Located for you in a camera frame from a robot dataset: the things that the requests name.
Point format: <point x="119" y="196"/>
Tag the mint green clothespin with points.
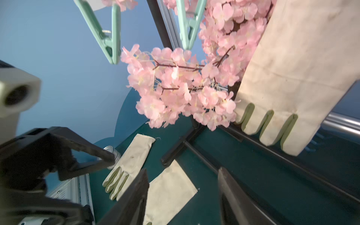
<point x="189" y="25"/>
<point x="108" y="41"/>

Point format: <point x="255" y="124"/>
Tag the pink cherry blossom branch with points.
<point x="173" y="82"/>

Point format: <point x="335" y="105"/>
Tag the cream glove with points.
<point x="128" y="166"/>
<point x="167" y="195"/>
<point x="306" y="61"/>

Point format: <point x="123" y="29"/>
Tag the small blue garden rake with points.
<point x="318" y="140"/>

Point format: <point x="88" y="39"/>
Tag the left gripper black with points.
<point x="24" y="162"/>

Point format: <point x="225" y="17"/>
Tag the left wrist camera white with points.
<point x="19" y="92"/>

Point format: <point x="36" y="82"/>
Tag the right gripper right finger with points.
<point x="236" y="207"/>

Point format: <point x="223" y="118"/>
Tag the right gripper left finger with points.
<point x="130" y="209"/>

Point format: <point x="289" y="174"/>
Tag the black clothes rack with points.
<point x="268" y="174"/>

